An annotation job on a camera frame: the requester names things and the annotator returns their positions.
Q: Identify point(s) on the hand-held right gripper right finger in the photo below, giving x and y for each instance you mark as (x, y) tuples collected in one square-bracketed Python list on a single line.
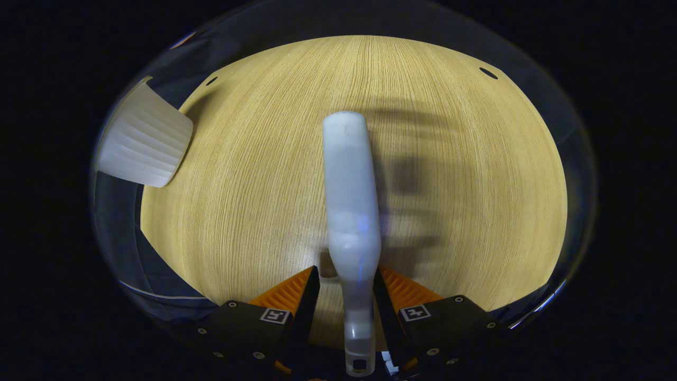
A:
[(449, 325)]

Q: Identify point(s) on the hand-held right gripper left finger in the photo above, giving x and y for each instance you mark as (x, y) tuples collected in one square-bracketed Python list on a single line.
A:
[(248, 330)]

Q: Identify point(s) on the small white broom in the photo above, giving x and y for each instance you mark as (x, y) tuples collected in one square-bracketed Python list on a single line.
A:
[(351, 201)]

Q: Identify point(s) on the white ribbed garbage bin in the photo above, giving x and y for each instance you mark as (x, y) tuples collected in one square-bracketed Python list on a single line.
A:
[(145, 143)]

